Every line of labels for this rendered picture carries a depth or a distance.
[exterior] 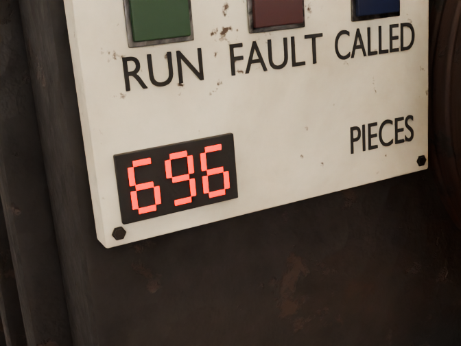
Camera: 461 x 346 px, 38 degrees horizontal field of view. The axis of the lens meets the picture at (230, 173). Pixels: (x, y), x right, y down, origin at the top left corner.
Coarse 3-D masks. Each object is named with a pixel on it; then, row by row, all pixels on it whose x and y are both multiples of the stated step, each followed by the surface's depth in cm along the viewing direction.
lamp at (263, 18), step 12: (252, 0) 41; (264, 0) 42; (276, 0) 42; (288, 0) 42; (300, 0) 43; (252, 12) 42; (264, 12) 42; (276, 12) 42; (288, 12) 43; (300, 12) 43; (264, 24) 42; (276, 24) 42; (288, 24) 43
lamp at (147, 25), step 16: (128, 0) 38; (144, 0) 38; (160, 0) 39; (176, 0) 39; (144, 16) 38; (160, 16) 39; (176, 16) 39; (144, 32) 39; (160, 32) 39; (176, 32) 39
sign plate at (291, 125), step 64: (64, 0) 38; (192, 0) 40; (320, 0) 44; (128, 64) 39; (192, 64) 41; (256, 64) 43; (320, 64) 45; (384, 64) 48; (128, 128) 40; (192, 128) 42; (256, 128) 44; (320, 128) 46; (384, 128) 49; (128, 192) 40; (256, 192) 45; (320, 192) 47
